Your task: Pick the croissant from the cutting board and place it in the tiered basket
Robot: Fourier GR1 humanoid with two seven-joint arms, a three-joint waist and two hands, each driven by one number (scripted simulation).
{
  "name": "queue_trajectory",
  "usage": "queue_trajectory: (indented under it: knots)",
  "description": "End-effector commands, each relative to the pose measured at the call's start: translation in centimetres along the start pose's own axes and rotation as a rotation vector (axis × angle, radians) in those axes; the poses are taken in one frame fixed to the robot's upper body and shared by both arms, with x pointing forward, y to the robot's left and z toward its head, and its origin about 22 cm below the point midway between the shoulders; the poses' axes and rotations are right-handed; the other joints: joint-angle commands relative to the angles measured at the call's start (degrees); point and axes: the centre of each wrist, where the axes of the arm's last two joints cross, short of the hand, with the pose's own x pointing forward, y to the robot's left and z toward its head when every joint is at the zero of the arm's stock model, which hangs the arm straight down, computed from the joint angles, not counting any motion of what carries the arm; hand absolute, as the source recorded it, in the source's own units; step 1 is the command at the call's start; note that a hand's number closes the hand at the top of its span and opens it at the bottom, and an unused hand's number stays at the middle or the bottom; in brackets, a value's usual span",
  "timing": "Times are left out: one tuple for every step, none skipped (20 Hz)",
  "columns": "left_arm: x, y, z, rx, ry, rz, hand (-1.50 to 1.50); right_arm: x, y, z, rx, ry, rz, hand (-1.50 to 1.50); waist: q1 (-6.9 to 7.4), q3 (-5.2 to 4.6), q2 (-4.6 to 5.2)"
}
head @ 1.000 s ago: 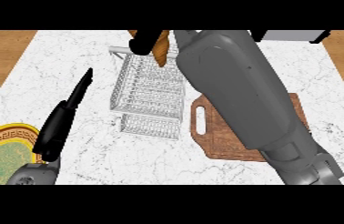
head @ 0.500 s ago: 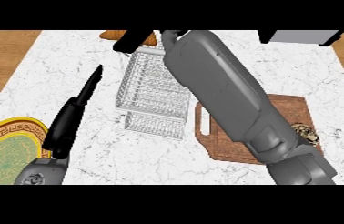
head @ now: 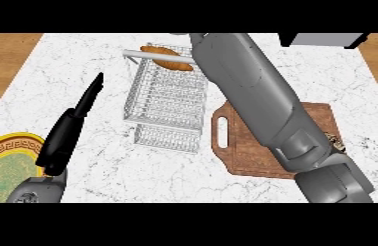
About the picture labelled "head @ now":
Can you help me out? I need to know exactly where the golden brown croissant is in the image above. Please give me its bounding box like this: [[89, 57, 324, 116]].
[[138, 45, 194, 72]]

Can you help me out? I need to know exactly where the white wire tiered basket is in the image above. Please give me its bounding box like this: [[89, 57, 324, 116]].
[[120, 42, 210, 155]]

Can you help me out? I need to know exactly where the yellow and green plate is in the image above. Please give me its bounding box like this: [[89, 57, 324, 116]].
[[0, 132, 48, 204]]

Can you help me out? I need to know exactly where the brown wooden cutting board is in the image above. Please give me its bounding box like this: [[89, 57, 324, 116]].
[[210, 101, 346, 181]]

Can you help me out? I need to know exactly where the grey box appliance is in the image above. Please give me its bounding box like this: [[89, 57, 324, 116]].
[[277, 33, 370, 50]]

